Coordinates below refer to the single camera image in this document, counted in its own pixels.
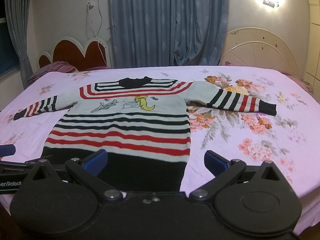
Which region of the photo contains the blue curtain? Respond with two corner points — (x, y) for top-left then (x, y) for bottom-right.
(110, 0), (229, 68)
(4, 0), (33, 88)

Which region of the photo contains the red heart headboard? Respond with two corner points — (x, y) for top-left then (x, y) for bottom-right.
(37, 36), (112, 71)

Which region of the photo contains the cream round headboard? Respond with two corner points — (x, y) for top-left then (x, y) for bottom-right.
(220, 28), (298, 77)

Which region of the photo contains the white charging cable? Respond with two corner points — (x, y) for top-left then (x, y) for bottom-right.
(86, 2), (107, 63)

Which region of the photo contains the dark window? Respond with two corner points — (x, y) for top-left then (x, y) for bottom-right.
(0, 0), (19, 76)

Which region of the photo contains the striped knit sweater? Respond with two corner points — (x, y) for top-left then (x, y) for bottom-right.
(14, 77), (277, 192)

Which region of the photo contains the blue curtain left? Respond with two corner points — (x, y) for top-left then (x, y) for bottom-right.
(4, 0), (33, 88)

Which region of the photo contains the blue curtain centre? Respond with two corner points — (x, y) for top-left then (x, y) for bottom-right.
(110, 0), (229, 68)

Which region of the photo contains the wall lamp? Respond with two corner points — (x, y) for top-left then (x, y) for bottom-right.
(263, 0), (279, 8)

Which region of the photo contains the pink floral bed sheet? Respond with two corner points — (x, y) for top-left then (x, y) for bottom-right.
(1, 66), (319, 233)

